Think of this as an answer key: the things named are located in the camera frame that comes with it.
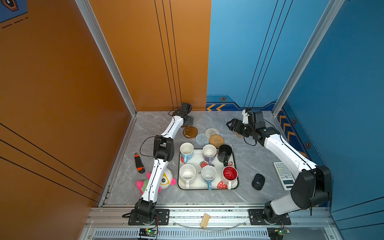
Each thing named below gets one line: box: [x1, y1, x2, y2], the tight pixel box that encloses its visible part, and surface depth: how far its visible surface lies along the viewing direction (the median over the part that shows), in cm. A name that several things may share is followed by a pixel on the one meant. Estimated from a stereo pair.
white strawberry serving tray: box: [178, 148, 240, 191], surface depth 87 cm
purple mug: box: [202, 144, 217, 165], surface depth 91 cm
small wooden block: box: [200, 213, 211, 229], surface depth 74 cm
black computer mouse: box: [251, 173, 266, 191], surface depth 85 cm
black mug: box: [217, 144, 233, 167], surface depth 91 cm
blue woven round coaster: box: [195, 133, 210, 146], surface depth 105 cm
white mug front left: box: [179, 164, 196, 189], surface depth 83 cm
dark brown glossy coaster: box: [183, 126, 198, 139], surface depth 110 cm
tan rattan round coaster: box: [209, 134, 225, 149], surface depth 104 cm
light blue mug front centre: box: [201, 165, 217, 191], surface depth 86 cm
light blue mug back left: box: [179, 142, 194, 164], surface depth 91 cm
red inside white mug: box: [222, 165, 239, 190], surface depth 84 cm
